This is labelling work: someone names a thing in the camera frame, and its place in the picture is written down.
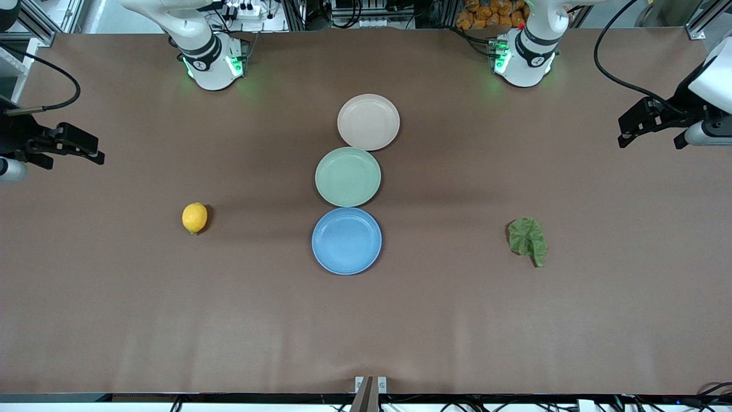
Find yellow lemon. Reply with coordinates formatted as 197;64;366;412
182;202;209;235

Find green lettuce leaf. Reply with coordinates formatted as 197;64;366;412
508;216;548;268

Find orange snack bags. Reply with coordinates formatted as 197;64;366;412
456;0;528;30

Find white power strip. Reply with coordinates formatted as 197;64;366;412
225;0;265;18

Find green round plate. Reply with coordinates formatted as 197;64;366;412
315;146;382;208

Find beige round plate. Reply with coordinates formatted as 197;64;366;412
337;94;401;152

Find blue round plate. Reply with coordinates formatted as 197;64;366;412
311;207;383;276

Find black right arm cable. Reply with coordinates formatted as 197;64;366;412
0;43;81;117

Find aluminium frame profile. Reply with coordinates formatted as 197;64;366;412
683;0;732;41
16;0;59;47

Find black base cable bundle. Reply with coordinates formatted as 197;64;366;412
452;24;499;59

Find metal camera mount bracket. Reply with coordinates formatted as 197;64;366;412
350;375;388;412

